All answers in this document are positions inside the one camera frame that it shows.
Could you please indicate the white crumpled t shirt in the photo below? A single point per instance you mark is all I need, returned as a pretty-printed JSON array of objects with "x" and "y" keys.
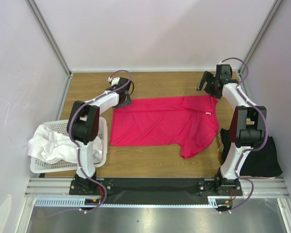
[{"x": 51, "y": 147}]

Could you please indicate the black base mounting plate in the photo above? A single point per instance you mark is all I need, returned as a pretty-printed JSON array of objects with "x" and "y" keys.
[{"x": 165, "y": 191}]

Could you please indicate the pink t shirt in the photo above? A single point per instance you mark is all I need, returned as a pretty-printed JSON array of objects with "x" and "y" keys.
[{"x": 189, "y": 121}]

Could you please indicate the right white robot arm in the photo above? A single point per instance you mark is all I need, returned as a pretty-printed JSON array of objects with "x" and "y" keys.
[{"x": 247, "y": 132}]

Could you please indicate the aluminium frame rail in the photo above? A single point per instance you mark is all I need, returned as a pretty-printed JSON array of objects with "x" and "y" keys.
[{"x": 54, "y": 192}]

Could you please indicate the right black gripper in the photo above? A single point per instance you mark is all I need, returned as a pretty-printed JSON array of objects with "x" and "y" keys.
[{"x": 208, "y": 85}]

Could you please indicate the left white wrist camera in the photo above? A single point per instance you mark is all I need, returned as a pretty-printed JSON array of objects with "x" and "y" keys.
[{"x": 113, "y": 80}]

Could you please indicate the white laundry basket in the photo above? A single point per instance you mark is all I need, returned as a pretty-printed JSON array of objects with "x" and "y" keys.
[{"x": 99, "y": 148}]

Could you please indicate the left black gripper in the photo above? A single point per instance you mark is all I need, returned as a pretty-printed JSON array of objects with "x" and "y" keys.
[{"x": 127, "y": 102}]

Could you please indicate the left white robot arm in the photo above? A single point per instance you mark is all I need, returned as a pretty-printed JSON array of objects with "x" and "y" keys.
[{"x": 83, "y": 126}]

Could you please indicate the black folded t shirt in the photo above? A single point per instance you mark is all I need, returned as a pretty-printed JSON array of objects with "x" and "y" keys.
[{"x": 262, "y": 163}]

